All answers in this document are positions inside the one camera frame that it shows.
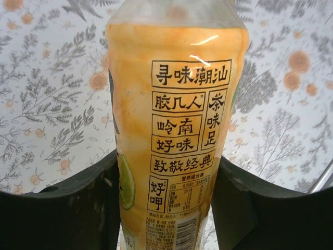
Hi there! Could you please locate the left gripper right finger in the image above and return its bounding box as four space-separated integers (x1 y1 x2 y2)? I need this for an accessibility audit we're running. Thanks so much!
210 155 333 250

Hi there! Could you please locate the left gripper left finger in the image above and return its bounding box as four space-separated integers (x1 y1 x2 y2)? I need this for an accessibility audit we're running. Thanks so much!
0 149 123 250

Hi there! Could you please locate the yellow label plastic bottle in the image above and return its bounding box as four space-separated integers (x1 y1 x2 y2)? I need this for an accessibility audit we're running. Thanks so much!
106 0 250 250

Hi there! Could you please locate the wide aluminium extrusion beam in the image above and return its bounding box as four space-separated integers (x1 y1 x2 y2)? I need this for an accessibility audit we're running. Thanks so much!
311 166 333 195

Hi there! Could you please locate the leaf pattern table cloth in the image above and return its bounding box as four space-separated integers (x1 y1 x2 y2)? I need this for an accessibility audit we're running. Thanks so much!
0 0 333 195

